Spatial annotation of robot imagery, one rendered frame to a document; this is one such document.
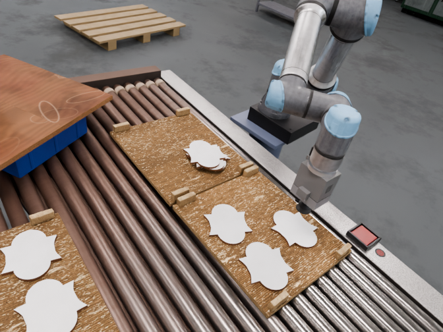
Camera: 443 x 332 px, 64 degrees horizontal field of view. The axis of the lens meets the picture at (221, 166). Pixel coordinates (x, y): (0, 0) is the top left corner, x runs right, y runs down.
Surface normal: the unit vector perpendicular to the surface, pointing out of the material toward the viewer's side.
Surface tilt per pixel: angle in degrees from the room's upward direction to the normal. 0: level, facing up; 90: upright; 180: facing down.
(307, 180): 90
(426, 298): 0
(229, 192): 0
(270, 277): 0
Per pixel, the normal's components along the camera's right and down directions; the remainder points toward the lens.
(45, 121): 0.16, -0.76
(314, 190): -0.77, 0.30
